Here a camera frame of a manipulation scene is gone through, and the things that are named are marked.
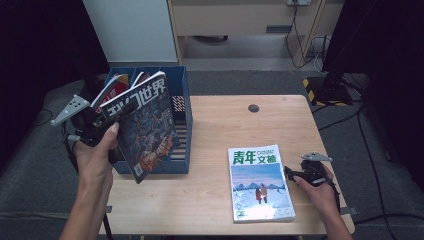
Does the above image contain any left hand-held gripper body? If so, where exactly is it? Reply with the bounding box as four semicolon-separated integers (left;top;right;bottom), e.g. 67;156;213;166
50;94;116;148

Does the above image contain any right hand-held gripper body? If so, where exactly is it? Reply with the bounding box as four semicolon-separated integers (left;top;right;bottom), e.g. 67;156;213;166
299;151;334;187

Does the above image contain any portrait cover magazine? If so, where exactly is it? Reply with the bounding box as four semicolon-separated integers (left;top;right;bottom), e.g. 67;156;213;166
90;73;130;111

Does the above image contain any white book with green title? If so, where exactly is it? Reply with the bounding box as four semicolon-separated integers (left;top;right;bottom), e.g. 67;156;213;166
227;143;297;224

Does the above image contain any dark blue cover magazine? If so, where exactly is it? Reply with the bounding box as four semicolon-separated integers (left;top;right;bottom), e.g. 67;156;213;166
99;70;182;185

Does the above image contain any blue plastic file rack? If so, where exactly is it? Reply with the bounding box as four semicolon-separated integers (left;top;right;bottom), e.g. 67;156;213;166
104;65;194;175

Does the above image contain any person's right hand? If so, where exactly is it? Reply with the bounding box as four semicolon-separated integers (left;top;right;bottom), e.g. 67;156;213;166
293;164;340;218

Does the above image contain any person's left hand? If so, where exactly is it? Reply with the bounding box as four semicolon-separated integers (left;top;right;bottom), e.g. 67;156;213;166
73;121;120;190

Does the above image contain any white cabinet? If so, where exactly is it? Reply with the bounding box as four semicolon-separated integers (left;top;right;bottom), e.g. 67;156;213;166
82;0;178;64

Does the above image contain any dark curtain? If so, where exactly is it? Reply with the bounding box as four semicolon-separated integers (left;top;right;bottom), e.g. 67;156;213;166
321;0;424;183
0;0;111;168

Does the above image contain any dark flat object under desk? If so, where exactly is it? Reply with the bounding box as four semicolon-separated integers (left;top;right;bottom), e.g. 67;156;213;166
192;34;229;44

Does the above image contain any light wooden desk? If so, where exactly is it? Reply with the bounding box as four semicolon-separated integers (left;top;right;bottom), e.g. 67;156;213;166
166;0;346;69

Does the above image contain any right hand-held gripper cable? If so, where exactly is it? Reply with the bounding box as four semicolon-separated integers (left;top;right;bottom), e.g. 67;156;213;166
328;179;343;214

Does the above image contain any hand-held gripper cable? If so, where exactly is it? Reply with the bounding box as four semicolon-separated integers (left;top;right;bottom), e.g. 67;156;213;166
328;179;343;214
62;133;114;240

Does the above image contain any thin black floor cable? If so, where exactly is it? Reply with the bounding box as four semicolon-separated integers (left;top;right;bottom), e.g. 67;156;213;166
33;108;54;128

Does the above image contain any long black floor cable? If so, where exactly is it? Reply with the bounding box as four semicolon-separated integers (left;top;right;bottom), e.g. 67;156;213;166
356;109;391;240

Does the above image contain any left hand-held gripper cable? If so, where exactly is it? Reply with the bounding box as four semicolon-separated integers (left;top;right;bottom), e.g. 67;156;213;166
62;133;114;240

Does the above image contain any white cable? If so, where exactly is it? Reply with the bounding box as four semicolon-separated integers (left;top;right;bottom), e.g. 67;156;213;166
309;34;332;74

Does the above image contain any black hanging cable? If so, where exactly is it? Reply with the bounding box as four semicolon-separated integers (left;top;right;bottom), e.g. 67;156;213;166
284;4;316;70

